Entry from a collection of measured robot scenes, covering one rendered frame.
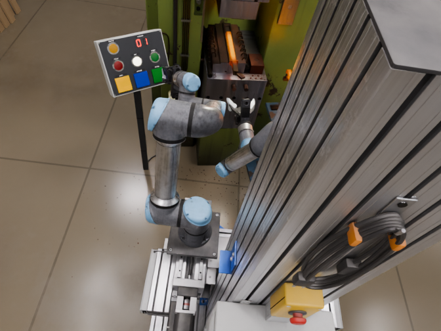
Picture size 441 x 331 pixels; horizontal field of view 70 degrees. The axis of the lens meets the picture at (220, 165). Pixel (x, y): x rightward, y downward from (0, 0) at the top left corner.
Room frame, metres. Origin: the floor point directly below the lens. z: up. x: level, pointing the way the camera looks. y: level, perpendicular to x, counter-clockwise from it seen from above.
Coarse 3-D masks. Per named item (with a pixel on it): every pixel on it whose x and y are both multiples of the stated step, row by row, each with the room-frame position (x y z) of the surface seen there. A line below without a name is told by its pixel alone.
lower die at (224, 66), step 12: (216, 24) 2.00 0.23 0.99; (216, 36) 1.88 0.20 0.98; (216, 48) 1.75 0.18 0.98; (228, 48) 1.75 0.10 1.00; (240, 48) 1.79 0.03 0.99; (216, 60) 1.63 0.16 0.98; (228, 60) 1.64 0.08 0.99; (240, 60) 1.66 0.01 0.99; (216, 72) 1.60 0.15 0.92; (228, 72) 1.62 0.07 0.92; (240, 72) 1.64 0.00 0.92
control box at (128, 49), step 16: (144, 32) 1.43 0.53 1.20; (160, 32) 1.48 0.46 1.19; (96, 48) 1.29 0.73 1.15; (128, 48) 1.34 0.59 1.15; (144, 48) 1.39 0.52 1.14; (160, 48) 1.44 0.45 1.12; (112, 64) 1.25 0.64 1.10; (128, 64) 1.30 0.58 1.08; (144, 64) 1.34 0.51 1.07; (160, 64) 1.39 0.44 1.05; (112, 80) 1.21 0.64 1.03; (112, 96) 1.18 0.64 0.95
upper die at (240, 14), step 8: (216, 0) 1.76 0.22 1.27; (224, 0) 1.60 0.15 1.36; (232, 0) 1.61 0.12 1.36; (256, 0) 1.66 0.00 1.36; (224, 8) 1.60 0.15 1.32; (232, 8) 1.61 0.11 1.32; (240, 8) 1.62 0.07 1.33; (248, 8) 1.63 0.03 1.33; (256, 8) 1.64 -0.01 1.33; (224, 16) 1.60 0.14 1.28; (232, 16) 1.61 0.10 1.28; (240, 16) 1.62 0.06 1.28; (248, 16) 1.64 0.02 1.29; (256, 16) 1.65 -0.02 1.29
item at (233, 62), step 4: (228, 32) 1.91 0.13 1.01; (228, 36) 1.86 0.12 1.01; (228, 40) 1.82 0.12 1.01; (228, 44) 1.78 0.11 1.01; (232, 44) 1.79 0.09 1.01; (232, 48) 1.75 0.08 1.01; (232, 52) 1.71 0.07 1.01; (232, 56) 1.66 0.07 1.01; (232, 60) 1.61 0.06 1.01; (236, 60) 1.62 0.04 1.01; (232, 64) 1.58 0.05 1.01; (236, 64) 1.59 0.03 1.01; (232, 68) 1.58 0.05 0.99; (236, 68) 1.55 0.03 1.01; (236, 72) 1.53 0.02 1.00
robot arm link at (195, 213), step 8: (184, 200) 0.62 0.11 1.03; (192, 200) 0.61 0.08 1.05; (200, 200) 0.62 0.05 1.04; (184, 208) 0.57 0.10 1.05; (192, 208) 0.58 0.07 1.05; (200, 208) 0.59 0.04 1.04; (208, 208) 0.60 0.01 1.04; (184, 216) 0.55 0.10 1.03; (192, 216) 0.55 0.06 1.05; (200, 216) 0.56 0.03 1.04; (208, 216) 0.57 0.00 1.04; (184, 224) 0.53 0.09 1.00; (192, 224) 0.53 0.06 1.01; (200, 224) 0.54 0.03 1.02; (208, 224) 0.56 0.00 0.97; (192, 232) 0.53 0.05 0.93; (200, 232) 0.54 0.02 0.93
